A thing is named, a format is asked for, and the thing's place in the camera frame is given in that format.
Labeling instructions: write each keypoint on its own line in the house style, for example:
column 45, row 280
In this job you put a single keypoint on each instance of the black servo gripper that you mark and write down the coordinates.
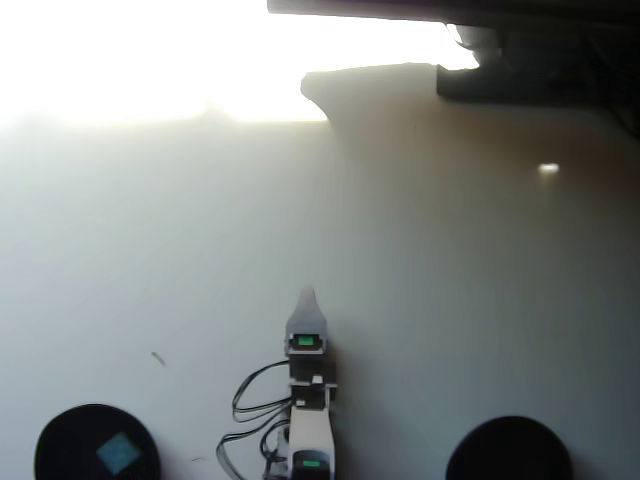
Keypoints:
column 304, row 347

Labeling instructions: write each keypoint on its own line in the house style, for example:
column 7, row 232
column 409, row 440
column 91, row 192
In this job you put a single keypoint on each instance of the blue foam cube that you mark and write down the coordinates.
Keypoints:
column 117, row 452

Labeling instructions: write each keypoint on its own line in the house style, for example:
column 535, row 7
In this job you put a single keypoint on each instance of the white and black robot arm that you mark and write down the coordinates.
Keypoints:
column 311, row 422

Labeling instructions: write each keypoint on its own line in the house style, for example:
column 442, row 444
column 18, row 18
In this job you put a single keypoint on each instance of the black round bowl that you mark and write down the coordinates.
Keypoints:
column 60, row 445
column 507, row 450

